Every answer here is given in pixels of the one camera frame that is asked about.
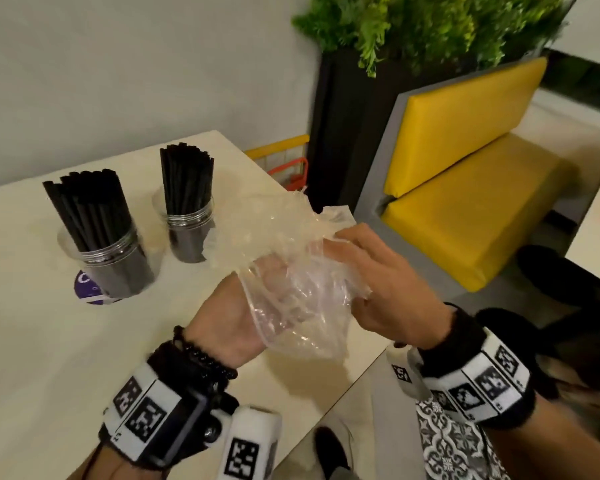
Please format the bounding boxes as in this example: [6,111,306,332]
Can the person's right hand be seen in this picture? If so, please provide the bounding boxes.
[323,224,456,351]

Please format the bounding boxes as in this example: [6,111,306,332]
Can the yellow metal rail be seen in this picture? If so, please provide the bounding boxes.
[243,134,311,162]

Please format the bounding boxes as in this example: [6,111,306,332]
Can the person's left hand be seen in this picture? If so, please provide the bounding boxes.
[182,255,331,370]

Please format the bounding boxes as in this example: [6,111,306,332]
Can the wide clear plastic cup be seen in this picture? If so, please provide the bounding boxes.
[57,224,156,300]

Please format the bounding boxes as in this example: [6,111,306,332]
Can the purple round sticker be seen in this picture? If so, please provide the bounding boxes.
[73,270,124,306]

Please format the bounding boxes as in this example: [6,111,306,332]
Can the small bunch of black straws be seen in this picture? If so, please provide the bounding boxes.
[159,142,215,263]

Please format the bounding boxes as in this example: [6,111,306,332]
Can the large bunch of black straws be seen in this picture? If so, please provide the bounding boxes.
[42,168,156,298]

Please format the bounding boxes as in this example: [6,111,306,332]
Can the grey bench frame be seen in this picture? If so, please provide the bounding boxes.
[353,56,582,301]

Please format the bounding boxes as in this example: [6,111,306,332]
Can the black planter box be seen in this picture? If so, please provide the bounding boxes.
[305,46,481,215]

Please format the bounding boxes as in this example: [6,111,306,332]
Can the narrow clear plastic cup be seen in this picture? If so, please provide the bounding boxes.
[152,187,216,264]

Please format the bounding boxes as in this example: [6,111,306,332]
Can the yellow backrest cushion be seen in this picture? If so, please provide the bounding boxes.
[383,57,549,198]

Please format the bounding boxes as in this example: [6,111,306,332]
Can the green leafy plant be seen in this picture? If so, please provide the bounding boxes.
[292,0,581,79]

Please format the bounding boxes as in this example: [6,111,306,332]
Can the person's left forearm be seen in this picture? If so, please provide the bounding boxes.
[65,441,131,480]

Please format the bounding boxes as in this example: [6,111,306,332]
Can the black and white patterned trousers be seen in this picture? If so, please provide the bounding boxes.
[414,396,512,480]

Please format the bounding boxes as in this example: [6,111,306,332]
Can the black wrist strap with markers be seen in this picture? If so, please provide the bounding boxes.
[99,340,241,471]
[414,307,539,430]

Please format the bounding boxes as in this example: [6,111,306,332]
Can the orange metal frame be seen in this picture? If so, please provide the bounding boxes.
[267,157,310,192]

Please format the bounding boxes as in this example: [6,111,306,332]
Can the person's black shoe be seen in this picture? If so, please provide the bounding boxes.
[313,427,352,480]

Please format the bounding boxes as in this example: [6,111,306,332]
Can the clear plastic glove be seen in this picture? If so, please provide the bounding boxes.
[202,191,374,361]

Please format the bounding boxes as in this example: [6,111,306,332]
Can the black bead bracelet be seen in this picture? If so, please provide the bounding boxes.
[172,325,239,381]

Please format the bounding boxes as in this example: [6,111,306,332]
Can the yellow seat cushion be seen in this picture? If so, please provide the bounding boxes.
[381,133,579,293]

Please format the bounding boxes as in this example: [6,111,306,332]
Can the person's right forearm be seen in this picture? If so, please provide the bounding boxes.
[480,392,600,480]

